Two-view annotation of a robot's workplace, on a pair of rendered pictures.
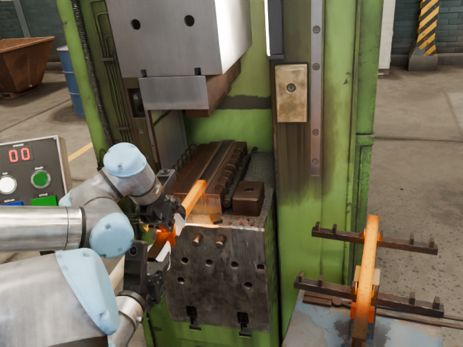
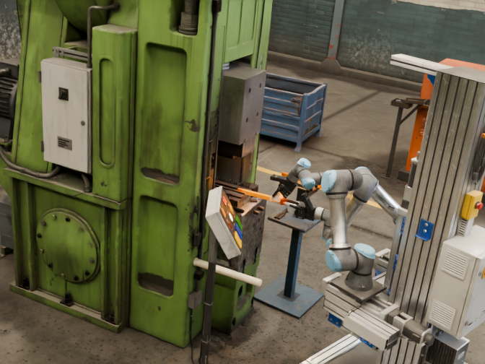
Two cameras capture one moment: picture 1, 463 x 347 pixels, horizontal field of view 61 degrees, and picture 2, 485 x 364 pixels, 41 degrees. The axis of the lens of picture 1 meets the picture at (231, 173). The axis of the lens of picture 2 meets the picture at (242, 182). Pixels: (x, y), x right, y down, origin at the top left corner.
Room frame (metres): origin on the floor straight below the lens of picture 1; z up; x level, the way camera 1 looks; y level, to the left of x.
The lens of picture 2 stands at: (0.63, 3.83, 2.66)
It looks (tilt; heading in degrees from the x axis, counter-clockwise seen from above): 23 degrees down; 277
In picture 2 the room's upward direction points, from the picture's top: 5 degrees clockwise
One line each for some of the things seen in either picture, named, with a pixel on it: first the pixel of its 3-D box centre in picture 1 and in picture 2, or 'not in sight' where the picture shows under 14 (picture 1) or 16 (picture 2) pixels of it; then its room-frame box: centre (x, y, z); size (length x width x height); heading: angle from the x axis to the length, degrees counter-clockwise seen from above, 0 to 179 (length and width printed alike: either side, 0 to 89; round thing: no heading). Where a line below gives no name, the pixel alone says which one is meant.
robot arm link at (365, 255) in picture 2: not in sight; (362, 257); (0.35, 0.72, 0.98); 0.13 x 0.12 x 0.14; 28
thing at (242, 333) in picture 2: not in sight; (237, 325); (1.05, 0.15, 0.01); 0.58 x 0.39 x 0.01; 74
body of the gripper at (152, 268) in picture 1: (141, 289); (306, 211); (0.69, 0.23, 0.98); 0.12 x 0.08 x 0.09; 164
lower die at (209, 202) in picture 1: (209, 172); (215, 191); (1.29, 0.08, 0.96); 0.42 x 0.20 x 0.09; 164
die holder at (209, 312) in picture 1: (231, 230); (214, 223); (1.29, 0.02, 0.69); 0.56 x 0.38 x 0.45; 164
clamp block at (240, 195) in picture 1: (249, 197); (247, 188); (1.10, -0.05, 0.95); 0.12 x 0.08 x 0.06; 164
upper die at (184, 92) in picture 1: (196, 74); (219, 139); (1.29, 0.08, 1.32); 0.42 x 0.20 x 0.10; 164
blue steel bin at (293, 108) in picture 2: not in sight; (271, 106); (1.39, -4.07, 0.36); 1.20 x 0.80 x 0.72; 163
